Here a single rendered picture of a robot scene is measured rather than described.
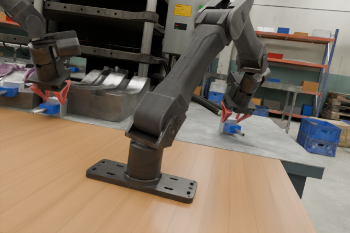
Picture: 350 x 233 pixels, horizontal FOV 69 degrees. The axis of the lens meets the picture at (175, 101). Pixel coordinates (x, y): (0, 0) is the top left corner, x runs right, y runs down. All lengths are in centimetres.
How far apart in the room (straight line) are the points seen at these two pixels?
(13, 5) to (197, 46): 47
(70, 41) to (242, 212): 61
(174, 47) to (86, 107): 93
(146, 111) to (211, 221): 21
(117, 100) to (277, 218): 58
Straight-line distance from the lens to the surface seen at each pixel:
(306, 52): 747
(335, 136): 434
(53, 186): 48
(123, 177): 49
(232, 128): 89
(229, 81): 92
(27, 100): 96
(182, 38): 168
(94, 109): 89
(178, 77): 48
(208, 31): 54
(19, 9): 77
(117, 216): 41
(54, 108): 85
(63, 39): 79
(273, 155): 80
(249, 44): 72
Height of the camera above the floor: 103
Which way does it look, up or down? 9 degrees down
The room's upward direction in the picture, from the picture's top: 9 degrees clockwise
